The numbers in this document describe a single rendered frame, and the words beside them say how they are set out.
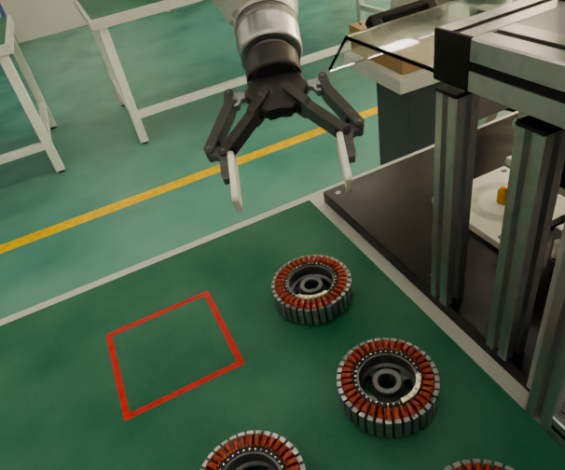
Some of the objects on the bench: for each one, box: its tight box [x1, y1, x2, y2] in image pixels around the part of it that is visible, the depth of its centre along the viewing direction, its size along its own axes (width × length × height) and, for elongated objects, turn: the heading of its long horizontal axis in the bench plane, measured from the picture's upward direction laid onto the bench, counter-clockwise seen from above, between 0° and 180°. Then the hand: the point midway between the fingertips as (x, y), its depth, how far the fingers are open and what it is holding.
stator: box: [271, 255, 352, 325], centre depth 69 cm, size 11×11×4 cm
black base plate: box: [324, 113, 565, 393], centre depth 78 cm, size 47×64×2 cm
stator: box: [337, 338, 440, 438], centre depth 55 cm, size 11×11×4 cm
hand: (292, 188), depth 59 cm, fingers open, 13 cm apart
